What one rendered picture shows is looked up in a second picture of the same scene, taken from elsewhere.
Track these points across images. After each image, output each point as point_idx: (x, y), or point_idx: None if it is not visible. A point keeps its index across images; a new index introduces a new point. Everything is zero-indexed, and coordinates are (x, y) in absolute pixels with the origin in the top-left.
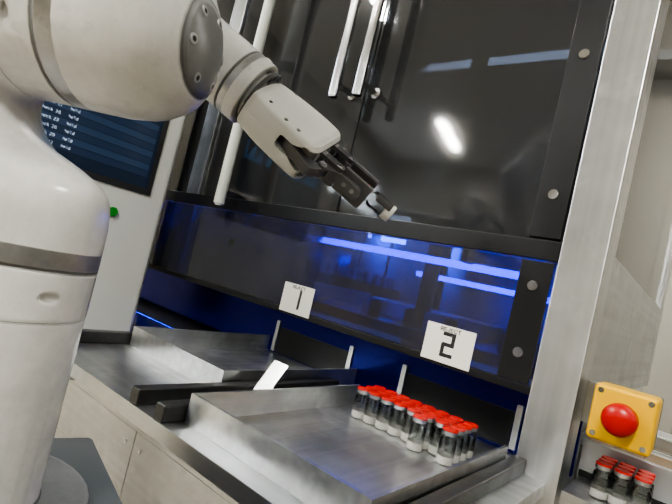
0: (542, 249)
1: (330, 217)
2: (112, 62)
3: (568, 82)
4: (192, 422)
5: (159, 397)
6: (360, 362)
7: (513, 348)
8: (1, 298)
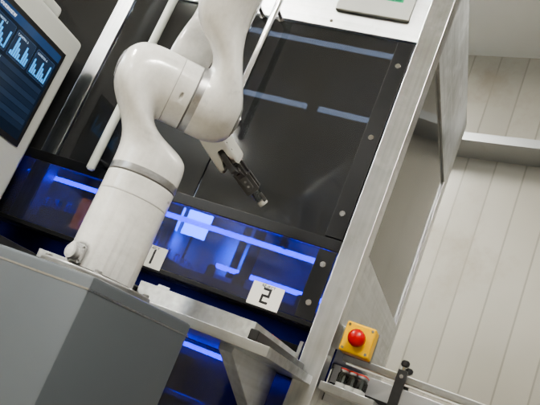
0: (331, 244)
1: (188, 199)
2: (214, 123)
3: (360, 151)
4: None
5: None
6: None
7: (306, 300)
8: (161, 199)
